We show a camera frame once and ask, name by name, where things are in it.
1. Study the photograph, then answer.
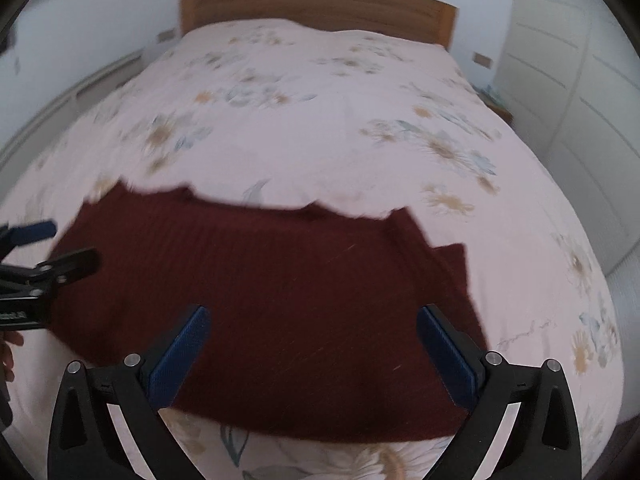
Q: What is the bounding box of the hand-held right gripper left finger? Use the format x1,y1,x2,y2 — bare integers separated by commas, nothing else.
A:
47,304,211,480

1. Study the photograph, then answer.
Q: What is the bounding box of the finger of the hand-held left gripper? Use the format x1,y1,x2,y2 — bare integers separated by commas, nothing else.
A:
30,247,102,287
0,220,57,261

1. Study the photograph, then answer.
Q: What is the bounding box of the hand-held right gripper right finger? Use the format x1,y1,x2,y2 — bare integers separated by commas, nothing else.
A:
416,303,583,480

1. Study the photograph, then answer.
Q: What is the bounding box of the dark red knit sweater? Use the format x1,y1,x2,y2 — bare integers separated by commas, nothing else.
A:
47,182,493,443

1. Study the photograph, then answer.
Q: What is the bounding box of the person's left hand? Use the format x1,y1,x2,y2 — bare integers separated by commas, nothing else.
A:
0,330,25,383

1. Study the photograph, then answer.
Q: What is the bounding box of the white window sill panel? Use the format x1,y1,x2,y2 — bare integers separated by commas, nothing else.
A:
0,45,146,161

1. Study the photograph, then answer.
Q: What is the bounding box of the wooden nightstand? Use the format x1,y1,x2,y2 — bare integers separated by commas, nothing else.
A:
487,102,515,126

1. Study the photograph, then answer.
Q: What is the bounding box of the bed with floral cover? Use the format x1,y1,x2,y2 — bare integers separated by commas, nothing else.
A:
0,19,626,480

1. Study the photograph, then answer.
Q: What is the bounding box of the white wardrobe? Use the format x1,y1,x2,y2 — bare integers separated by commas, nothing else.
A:
492,0,640,281

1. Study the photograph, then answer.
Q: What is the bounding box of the wooden headboard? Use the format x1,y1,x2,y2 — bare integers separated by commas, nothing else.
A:
179,0,458,53

